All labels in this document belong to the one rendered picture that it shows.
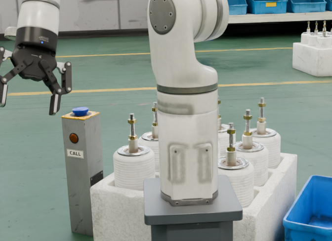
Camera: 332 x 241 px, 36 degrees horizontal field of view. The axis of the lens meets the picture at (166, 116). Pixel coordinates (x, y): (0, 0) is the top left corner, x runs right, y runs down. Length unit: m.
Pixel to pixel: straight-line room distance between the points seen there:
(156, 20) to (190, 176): 0.23
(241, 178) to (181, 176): 0.31
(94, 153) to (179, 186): 0.56
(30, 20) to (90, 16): 5.34
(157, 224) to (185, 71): 0.23
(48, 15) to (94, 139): 0.42
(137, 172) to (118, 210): 0.09
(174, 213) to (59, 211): 0.79
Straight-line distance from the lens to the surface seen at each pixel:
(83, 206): 1.33
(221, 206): 0.78
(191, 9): 0.70
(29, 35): 0.95
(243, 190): 1.06
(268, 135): 1.28
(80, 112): 1.26
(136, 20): 6.26
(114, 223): 1.18
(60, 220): 1.46
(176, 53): 0.71
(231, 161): 1.07
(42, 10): 0.96
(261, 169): 1.17
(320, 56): 3.42
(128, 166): 1.14
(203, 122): 0.74
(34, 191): 1.67
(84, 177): 1.29
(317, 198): 1.42
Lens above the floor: 0.63
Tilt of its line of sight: 15 degrees down
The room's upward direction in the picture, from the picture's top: 2 degrees counter-clockwise
